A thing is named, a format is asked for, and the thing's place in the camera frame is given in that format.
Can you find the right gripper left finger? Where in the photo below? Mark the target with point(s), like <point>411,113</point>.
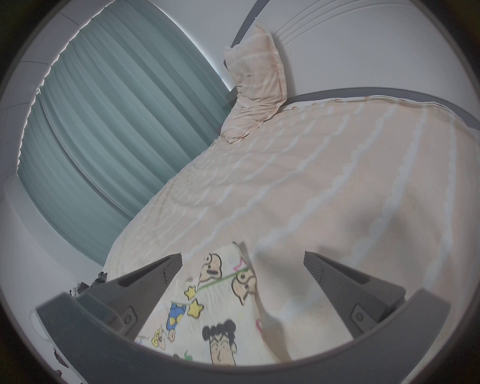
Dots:
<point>138,296</point>

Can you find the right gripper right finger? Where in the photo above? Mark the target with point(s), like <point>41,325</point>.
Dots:
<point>345,296</point>

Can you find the white printed pyjama top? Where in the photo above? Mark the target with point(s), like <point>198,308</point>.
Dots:
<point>217,318</point>

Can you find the pile of clothes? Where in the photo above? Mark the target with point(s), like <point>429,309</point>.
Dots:
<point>100,278</point>

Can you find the blue-green curtain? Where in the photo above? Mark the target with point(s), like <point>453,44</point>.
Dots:
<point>131,75</point>
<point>75,180</point>

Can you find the bed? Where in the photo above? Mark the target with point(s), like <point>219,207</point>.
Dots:
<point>300,168</point>

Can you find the cream striped pillow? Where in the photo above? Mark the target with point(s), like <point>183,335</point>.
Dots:
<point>255,82</point>

